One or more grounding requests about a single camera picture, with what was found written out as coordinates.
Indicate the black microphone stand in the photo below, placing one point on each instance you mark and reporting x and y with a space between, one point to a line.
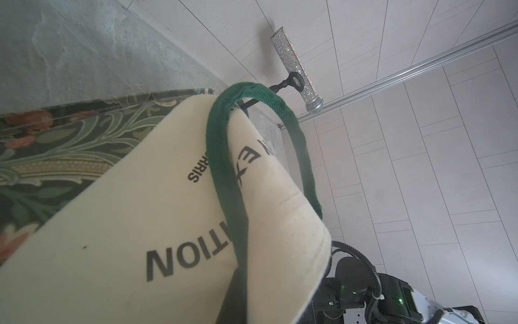
279 89

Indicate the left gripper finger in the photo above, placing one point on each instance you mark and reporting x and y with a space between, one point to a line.
233 307

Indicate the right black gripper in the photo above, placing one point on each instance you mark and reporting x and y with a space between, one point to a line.
350 287

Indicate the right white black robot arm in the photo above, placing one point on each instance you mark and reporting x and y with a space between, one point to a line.
403 304

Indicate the silver glitter microphone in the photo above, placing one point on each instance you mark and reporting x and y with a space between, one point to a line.
291 61

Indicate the cream canvas tote bag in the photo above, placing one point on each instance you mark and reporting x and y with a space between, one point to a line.
141 213

